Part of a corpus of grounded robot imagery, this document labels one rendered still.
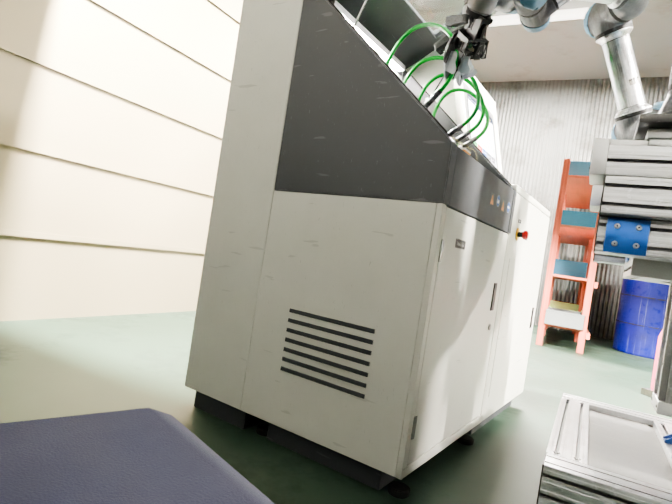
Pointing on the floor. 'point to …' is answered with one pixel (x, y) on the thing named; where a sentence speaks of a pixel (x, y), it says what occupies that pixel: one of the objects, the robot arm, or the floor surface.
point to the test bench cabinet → (347, 332)
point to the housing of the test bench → (242, 207)
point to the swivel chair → (115, 462)
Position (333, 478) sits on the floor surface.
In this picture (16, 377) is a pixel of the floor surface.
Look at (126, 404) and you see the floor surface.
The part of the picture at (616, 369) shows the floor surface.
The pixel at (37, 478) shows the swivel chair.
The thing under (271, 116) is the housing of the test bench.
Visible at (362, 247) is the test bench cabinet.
